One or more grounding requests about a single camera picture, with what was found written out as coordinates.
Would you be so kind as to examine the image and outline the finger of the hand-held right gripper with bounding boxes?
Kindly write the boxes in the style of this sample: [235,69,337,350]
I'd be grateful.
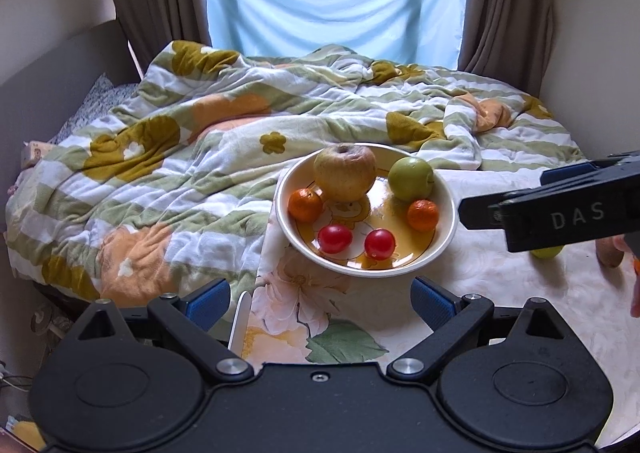
[541,150,640,185]
[459,173,640,254]

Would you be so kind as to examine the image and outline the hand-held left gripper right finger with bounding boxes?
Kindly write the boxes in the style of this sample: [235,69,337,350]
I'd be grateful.
[386,277,583,384]

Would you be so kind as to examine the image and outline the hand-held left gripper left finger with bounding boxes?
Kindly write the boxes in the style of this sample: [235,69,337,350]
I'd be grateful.
[65,278,256,384]

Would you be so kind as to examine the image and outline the brown kiwi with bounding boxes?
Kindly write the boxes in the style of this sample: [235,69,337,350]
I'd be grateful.
[595,235,626,268]

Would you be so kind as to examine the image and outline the red cherry tomato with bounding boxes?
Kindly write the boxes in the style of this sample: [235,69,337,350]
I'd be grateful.
[318,225,353,255]
[364,228,396,261]

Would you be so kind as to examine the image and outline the small mandarin orange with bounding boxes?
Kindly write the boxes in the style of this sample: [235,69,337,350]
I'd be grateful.
[288,188,324,223]
[406,200,440,232]

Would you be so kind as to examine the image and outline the cream yellow oval bowl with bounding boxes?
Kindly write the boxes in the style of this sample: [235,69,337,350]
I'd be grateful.
[274,143,457,276]

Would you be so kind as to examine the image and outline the large green apple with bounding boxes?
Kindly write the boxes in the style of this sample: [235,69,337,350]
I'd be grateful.
[389,156,435,203]

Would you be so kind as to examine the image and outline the yellow red apple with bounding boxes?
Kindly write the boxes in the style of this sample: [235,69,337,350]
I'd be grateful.
[313,143,377,202]

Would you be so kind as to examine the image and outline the white floral table mat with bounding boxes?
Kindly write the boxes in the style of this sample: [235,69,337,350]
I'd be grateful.
[241,168,640,449]

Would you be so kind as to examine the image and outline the green yellow floral blanket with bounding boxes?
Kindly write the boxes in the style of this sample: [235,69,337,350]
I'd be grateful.
[5,40,583,301]

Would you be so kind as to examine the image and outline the yellow bag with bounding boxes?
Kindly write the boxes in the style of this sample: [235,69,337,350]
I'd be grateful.
[10,420,48,451]

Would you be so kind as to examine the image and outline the small beige box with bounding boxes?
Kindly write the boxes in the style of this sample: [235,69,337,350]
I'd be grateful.
[21,140,53,169]

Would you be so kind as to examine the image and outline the blue patterned bedsheet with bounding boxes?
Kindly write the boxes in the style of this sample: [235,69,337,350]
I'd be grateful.
[47,73,143,144]

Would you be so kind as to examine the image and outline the grey headboard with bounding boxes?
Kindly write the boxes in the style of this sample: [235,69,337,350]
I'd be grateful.
[0,19,142,184]

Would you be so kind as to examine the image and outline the light blue window cloth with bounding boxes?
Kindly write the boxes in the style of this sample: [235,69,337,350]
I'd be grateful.
[202,0,471,71]

